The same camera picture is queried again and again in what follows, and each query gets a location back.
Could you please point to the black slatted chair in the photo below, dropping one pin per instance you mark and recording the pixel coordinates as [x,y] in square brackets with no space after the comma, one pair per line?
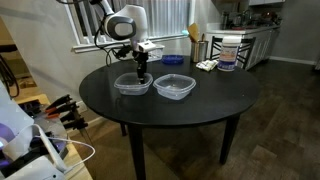
[245,50]

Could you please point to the white vertical blinds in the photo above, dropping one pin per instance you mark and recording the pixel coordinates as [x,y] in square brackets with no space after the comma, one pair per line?
[166,16]

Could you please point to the clear plastic lunchbox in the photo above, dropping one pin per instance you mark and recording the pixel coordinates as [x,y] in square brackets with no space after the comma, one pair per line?
[130,87]
[174,90]

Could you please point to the white window frame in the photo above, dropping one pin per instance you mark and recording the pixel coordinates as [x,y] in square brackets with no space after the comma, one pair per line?
[86,45]

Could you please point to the black round table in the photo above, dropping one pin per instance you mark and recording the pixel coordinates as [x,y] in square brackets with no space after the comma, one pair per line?
[206,96]

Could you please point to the white lidded storage box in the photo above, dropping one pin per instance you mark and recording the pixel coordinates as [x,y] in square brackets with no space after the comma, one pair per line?
[156,55]

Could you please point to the white kitchen counter cabinet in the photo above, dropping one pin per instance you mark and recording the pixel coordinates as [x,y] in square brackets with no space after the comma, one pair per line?
[258,41]

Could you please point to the crumpled white packet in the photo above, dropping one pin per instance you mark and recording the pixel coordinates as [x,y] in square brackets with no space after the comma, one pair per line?
[206,64]

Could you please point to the wooden spoon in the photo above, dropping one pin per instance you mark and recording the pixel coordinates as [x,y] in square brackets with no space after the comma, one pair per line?
[202,37]

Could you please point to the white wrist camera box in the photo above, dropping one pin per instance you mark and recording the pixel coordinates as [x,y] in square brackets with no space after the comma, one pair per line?
[146,46]

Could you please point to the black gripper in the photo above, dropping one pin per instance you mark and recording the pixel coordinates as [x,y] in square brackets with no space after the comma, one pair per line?
[141,60]

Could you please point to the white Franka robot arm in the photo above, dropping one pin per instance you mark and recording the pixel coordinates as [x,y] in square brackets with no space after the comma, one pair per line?
[133,23]

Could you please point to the white wipes canister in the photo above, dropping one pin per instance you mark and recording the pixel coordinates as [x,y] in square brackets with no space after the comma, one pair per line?
[229,55]

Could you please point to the kitchen appliances on counter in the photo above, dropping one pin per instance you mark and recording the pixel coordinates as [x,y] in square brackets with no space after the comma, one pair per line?
[248,18]

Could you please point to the metal utensil holder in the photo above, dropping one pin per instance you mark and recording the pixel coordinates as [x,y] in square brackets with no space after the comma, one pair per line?
[199,51]

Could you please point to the blue round plastic lid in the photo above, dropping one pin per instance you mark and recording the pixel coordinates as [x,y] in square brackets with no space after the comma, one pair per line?
[172,59]

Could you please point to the dark side desk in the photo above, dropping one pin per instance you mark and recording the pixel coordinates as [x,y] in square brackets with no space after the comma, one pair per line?
[8,66]

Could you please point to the wooden spatula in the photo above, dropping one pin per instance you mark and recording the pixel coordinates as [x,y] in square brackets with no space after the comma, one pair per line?
[193,31]

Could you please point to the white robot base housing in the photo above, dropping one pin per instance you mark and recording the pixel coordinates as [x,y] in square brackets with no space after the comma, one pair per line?
[23,146]

